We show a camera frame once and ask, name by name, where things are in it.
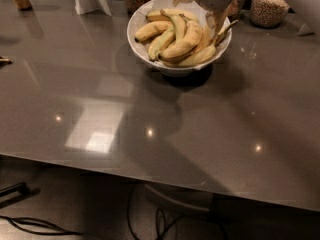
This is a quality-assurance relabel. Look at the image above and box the large central yellow banana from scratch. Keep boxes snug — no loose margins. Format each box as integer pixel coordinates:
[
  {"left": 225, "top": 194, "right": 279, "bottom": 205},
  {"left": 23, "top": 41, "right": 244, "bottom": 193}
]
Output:
[{"left": 158, "top": 14, "right": 202, "bottom": 63}]

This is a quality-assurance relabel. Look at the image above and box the white ceramic bowl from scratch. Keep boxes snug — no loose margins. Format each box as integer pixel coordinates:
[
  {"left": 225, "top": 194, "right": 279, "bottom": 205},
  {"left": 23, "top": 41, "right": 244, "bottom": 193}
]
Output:
[{"left": 127, "top": 0, "right": 232, "bottom": 77}]

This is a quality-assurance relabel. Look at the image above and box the black floor bracket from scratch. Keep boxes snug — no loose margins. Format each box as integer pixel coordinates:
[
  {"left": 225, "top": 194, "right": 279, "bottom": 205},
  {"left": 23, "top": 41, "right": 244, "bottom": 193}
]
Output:
[{"left": 0, "top": 182, "right": 40, "bottom": 209}]

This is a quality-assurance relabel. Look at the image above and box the round table base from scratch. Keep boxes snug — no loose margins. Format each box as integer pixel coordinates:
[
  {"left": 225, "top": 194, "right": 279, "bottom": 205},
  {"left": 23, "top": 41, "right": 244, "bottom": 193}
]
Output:
[{"left": 144, "top": 183, "right": 212, "bottom": 216}]

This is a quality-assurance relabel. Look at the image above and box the small dark object table edge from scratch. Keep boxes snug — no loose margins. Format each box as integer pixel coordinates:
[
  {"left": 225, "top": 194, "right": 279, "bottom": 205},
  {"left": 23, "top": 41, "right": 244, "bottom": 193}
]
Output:
[{"left": 0, "top": 56, "right": 13, "bottom": 65}]

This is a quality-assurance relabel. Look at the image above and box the black floor cable centre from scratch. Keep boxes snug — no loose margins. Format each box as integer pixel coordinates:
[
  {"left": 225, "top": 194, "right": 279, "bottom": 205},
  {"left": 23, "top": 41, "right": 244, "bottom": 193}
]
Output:
[{"left": 125, "top": 180, "right": 229, "bottom": 240}]

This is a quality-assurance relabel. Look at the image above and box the right glass grain jar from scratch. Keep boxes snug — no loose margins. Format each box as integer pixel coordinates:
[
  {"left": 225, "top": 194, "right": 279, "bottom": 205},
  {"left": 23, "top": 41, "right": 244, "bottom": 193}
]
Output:
[{"left": 250, "top": 0, "right": 289, "bottom": 28}]

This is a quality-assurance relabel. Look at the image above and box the black floor cable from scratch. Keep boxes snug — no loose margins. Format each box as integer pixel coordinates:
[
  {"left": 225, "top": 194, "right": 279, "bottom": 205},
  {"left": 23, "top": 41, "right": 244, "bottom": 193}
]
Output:
[
  {"left": 125, "top": 180, "right": 229, "bottom": 240},
  {"left": 0, "top": 214, "right": 83, "bottom": 237}
]

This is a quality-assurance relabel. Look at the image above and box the black floor cable left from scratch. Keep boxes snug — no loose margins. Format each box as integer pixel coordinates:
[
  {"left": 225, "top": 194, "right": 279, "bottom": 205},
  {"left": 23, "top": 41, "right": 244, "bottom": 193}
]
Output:
[{"left": 0, "top": 214, "right": 83, "bottom": 237}]

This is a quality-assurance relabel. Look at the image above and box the greenish yellow banana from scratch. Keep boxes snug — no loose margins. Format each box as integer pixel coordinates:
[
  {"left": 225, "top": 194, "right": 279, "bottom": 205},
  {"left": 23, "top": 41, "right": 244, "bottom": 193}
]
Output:
[{"left": 148, "top": 15, "right": 187, "bottom": 61}]

